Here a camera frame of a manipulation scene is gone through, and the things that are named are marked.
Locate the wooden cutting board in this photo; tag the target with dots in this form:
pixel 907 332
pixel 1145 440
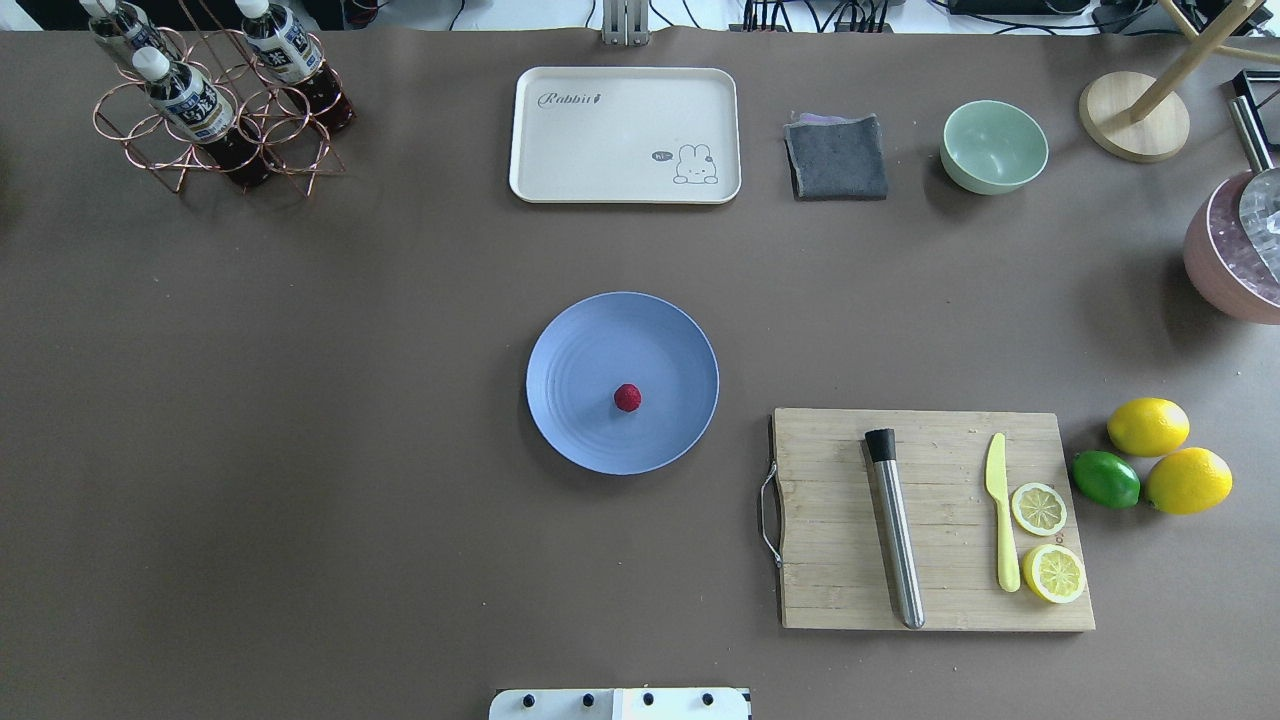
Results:
pixel 835 568

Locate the green bowl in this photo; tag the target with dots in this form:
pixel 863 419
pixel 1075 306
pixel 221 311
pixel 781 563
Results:
pixel 991 147

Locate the wooden cup stand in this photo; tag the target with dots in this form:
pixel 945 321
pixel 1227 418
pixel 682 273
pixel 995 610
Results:
pixel 1139 118

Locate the pink bowl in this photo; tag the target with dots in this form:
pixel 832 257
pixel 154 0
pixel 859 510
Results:
pixel 1221 261

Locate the cream rabbit tray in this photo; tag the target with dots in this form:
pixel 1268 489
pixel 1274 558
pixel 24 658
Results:
pixel 625 135

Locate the lemon half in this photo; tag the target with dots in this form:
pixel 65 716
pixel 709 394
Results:
pixel 1038 509
pixel 1054 573

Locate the copper wire bottle rack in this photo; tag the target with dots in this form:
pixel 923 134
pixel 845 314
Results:
pixel 261 101

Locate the green lime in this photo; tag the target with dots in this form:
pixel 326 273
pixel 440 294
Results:
pixel 1106 478

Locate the blue plate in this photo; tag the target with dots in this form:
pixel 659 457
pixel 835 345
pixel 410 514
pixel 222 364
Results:
pixel 596 345

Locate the red strawberry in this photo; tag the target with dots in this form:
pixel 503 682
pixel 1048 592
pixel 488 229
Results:
pixel 628 398

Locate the metal ice scoop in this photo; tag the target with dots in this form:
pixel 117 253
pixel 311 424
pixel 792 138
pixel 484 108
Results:
pixel 1258 206

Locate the grey folded cloth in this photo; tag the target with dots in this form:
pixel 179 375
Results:
pixel 836 157

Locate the steel muddler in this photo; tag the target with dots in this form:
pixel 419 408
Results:
pixel 881 445

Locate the dark drink bottle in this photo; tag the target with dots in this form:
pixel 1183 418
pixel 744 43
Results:
pixel 121 28
pixel 295 61
pixel 194 106

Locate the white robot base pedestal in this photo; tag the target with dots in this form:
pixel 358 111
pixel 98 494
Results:
pixel 623 703

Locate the yellow lemon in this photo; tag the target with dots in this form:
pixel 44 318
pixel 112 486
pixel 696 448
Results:
pixel 1148 427
pixel 1188 481

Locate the yellow plastic knife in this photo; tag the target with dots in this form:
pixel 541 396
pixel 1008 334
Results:
pixel 995 477

